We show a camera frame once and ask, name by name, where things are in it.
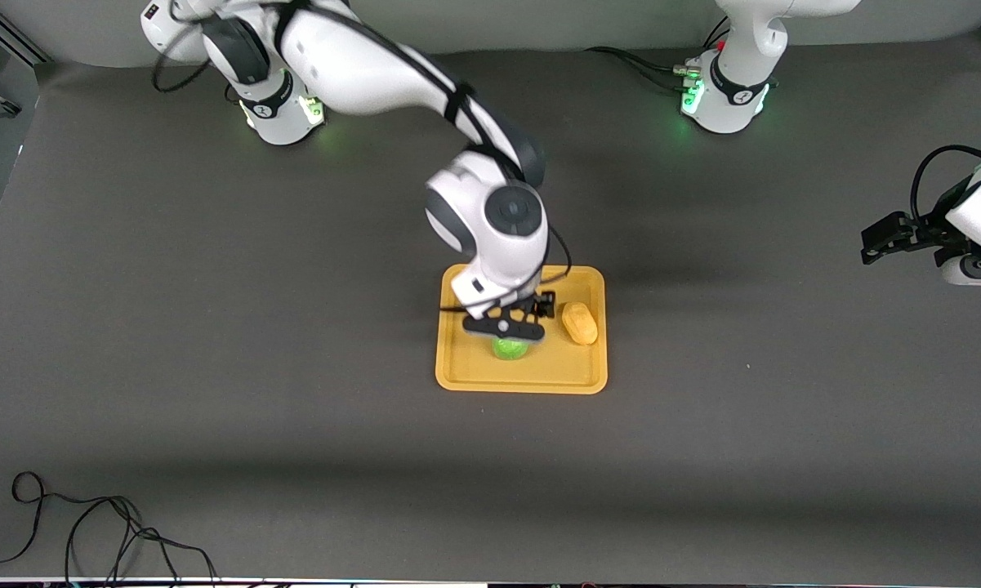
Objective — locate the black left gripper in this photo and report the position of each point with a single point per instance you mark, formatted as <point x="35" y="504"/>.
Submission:
<point x="928" y="230"/>

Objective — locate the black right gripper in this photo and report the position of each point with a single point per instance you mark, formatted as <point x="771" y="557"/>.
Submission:
<point x="543" y="305"/>

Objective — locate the yellow potato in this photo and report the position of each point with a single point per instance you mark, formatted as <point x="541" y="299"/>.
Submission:
<point x="580" y="323"/>

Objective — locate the green apple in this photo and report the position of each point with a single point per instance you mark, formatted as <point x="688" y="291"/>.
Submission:
<point x="508" y="350"/>

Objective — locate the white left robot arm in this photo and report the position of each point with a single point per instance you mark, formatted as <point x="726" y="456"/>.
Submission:
<point x="735" y="106"/>

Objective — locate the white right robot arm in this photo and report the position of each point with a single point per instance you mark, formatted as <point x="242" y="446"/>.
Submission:
<point x="359" y="65"/>

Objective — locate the yellow plastic tray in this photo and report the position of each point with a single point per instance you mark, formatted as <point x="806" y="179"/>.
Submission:
<point x="564" y="367"/>

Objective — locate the grey metal frame rail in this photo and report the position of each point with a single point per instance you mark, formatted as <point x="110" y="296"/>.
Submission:
<point x="8" y="39"/>

